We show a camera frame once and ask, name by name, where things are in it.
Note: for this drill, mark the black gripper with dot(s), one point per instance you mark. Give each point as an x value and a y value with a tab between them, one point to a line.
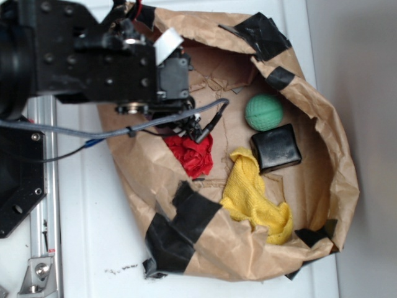
81	60

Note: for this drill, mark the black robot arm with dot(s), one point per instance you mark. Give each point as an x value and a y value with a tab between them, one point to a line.
18	58

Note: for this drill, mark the red crumpled cloth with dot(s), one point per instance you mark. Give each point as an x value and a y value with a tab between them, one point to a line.
196	159

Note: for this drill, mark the green rubber ball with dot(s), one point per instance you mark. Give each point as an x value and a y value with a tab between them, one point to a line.
263	112

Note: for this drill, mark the black square block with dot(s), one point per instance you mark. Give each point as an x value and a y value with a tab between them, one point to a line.
275	149

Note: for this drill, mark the yellow microfiber cloth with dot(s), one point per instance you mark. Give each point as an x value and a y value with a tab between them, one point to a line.
244	198

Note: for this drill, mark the brown paper bag with tape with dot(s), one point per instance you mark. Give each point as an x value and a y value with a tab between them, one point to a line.
186	229

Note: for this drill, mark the black octagonal mount plate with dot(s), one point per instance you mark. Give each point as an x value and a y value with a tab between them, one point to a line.
22	176

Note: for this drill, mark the aluminium extrusion rail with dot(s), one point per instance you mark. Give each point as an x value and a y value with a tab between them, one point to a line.
45	234

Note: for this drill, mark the metal corner bracket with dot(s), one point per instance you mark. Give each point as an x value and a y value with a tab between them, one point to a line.
39	279

